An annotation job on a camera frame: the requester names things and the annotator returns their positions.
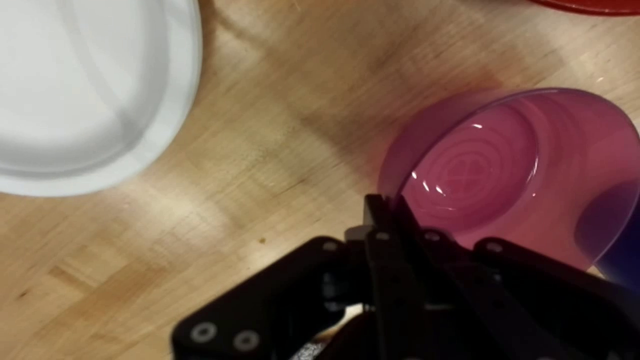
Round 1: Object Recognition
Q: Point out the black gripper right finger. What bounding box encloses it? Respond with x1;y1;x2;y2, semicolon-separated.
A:
396;197;640;360

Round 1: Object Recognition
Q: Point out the red plate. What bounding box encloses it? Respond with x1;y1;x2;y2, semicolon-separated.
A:
529;0;640;19

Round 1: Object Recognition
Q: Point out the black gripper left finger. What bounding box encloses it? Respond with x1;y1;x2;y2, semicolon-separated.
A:
170;193;428;360

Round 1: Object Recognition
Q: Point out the white paper plate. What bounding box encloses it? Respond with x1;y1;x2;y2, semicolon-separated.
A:
0;0;204;200

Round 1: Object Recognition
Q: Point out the pink translucent bowl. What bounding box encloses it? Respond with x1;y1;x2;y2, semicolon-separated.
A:
376;86;640;273

